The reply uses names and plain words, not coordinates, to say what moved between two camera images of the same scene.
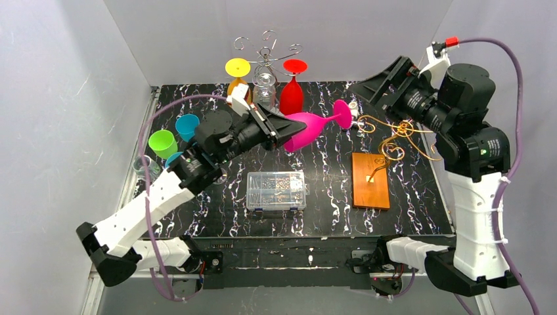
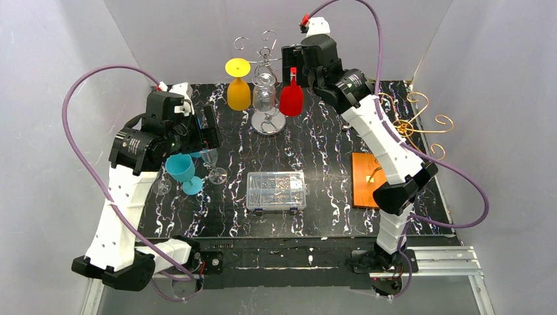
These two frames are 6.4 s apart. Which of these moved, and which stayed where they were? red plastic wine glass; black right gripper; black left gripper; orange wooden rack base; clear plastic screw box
Moved: black left gripper; black right gripper
Stayed: clear plastic screw box; red plastic wine glass; orange wooden rack base
